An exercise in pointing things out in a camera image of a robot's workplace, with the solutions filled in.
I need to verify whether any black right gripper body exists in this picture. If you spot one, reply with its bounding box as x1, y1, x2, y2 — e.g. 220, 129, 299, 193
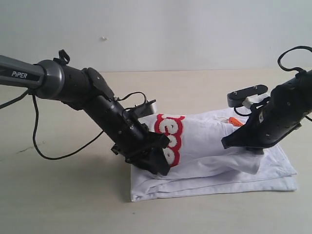
244, 71, 312, 150

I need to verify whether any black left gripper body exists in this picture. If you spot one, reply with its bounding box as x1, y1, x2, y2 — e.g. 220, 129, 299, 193
109, 107, 160, 159

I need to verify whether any white t-shirt red lettering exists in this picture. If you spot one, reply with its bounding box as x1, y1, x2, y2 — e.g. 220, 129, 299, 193
130, 108, 297, 202

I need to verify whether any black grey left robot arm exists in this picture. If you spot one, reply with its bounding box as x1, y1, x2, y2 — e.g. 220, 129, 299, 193
0, 50, 170, 176

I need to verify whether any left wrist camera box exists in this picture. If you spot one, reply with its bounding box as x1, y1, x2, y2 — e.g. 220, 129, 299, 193
134, 99, 157, 118

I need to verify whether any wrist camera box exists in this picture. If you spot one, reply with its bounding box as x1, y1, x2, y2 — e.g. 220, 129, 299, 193
134, 99, 157, 118
227, 84, 268, 108

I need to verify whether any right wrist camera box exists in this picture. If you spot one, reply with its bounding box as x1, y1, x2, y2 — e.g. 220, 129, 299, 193
227, 84, 268, 108

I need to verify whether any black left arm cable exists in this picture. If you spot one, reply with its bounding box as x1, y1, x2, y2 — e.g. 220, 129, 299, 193
0, 49, 147, 160

